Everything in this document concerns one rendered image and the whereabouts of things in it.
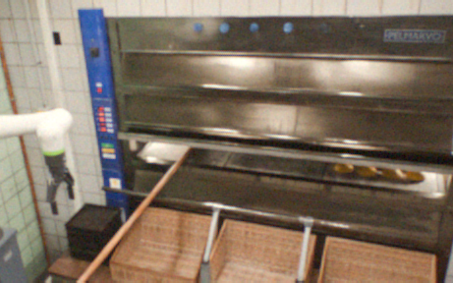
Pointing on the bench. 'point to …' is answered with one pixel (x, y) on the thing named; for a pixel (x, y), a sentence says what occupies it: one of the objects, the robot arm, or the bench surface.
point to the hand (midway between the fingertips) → (63, 204)
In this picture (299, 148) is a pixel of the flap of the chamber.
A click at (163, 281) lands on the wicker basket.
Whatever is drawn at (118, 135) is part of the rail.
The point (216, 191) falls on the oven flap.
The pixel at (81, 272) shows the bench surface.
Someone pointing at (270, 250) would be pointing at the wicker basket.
